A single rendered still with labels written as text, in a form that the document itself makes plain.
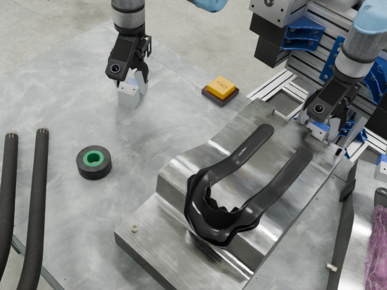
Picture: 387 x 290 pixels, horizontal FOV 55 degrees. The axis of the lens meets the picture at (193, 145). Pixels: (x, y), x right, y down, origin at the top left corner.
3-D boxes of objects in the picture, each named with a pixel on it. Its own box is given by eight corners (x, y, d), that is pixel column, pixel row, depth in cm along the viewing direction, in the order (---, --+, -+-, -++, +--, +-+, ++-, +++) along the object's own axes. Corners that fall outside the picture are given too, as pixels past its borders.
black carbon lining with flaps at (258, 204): (261, 126, 94) (270, 98, 86) (317, 161, 88) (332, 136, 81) (167, 216, 76) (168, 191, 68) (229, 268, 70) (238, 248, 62)
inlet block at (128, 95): (137, 76, 112) (137, 61, 107) (153, 80, 111) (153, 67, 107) (118, 104, 104) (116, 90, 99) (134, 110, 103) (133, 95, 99)
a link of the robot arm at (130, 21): (136, 16, 81) (102, 7, 82) (137, 34, 84) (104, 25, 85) (150, 0, 85) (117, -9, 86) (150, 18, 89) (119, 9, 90)
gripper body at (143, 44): (152, 54, 99) (152, 14, 89) (139, 74, 93) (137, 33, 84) (126, 47, 100) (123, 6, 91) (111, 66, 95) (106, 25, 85)
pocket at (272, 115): (271, 117, 98) (274, 107, 95) (288, 128, 96) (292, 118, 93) (262, 126, 96) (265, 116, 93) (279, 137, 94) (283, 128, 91)
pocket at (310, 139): (307, 139, 94) (311, 129, 91) (325, 151, 92) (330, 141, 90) (298, 149, 92) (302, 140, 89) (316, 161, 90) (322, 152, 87)
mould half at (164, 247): (250, 119, 104) (261, 83, 94) (332, 172, 95) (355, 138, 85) (115, 243, 78) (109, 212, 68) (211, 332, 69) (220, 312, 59)
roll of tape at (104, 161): (75, 179, 87) (72, 171, 84) (81, 152, 92) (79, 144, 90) (109, 181, 88) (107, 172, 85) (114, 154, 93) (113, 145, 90)
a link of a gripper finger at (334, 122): (347, 134, 98) (351, 105, 92) (337, 147, 95) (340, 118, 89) (336, 131, 99) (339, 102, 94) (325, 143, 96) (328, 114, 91)
